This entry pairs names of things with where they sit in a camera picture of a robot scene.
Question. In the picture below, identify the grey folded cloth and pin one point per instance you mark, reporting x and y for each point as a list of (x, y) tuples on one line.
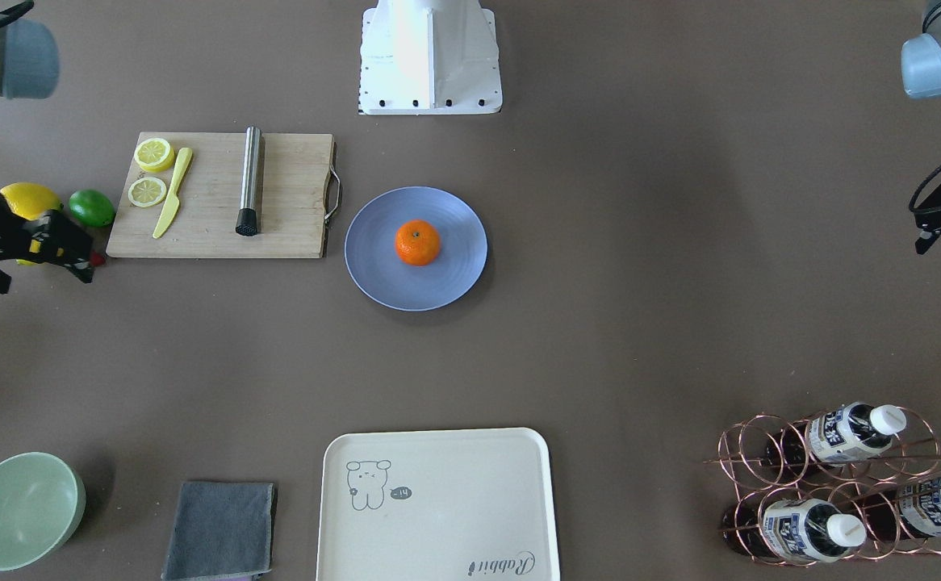
[(221, 531)]

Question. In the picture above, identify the tea bottle back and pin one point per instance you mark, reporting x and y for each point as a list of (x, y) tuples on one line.
[(797, 532), (910, 512)]

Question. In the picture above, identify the mint green bowl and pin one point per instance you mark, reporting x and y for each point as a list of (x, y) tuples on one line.
[(42, 502)]

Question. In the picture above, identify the blue round plate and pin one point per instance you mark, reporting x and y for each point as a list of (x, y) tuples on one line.
[(376, 269)]

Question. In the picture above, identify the copper wire bottle rack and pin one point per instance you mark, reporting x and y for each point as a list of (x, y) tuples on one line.
[(915, 455)]

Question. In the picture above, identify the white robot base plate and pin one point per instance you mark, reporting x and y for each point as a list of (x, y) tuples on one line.
[(429, 58)]

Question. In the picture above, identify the cream rabbit tray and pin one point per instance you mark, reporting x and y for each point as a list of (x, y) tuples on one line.
[(467, 504)]

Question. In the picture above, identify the green lime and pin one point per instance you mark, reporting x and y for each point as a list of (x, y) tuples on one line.
[(91, 208)]

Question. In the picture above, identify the yellow lemon lower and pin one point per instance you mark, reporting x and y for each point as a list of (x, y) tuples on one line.
[(30, 200)]

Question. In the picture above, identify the yellow plastic knife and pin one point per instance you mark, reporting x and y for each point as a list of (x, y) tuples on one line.
[(172, 201)]

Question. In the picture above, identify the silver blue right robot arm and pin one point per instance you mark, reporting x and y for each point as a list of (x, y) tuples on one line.
[(30, 68)]

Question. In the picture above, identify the tea bottle front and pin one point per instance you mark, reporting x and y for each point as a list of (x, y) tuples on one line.
[(854, 432)]

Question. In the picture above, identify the wooden cutting board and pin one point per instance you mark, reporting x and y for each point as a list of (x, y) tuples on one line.
[(293, 201)]

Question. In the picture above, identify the lemon half lower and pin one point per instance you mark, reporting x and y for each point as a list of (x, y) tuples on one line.
[(154, 155)]

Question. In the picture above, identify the orange fruit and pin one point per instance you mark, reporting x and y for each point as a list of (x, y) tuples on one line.
[(417, 243)]

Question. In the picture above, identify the tea bottle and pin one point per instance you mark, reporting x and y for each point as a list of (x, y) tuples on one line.
[(910, 512), (854, 432), (797, 532)]

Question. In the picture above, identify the steel muddler black tip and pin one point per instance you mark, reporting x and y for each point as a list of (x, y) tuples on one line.
[(248, 216)]

